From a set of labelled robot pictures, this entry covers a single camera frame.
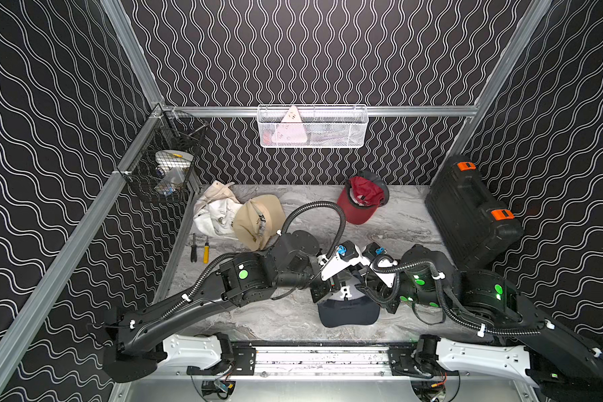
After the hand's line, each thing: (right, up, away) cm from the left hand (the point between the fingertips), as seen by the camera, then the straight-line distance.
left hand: (351, 270), depth 56 cm
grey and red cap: (+19, +23, +57) cm, 64 cm away
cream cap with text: (-50, +23, +57) cm, 79 cm away
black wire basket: (-61, +46, +48) cm, 90 cm away
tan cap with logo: (-29, +10, +44) cm, 54 cm away
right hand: (+3, -2, +4) cm, 5 cm away
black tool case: (+45, +9, +25) cm, 52 cm away
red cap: (+11, +12, +50) cm, 53 cm away
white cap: (-46, +11, +47) cm, 66 cm away
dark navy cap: (+2, -13, +14) cm, 19 cm away
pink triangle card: (-15, +43, +34) cm, 57 cm away
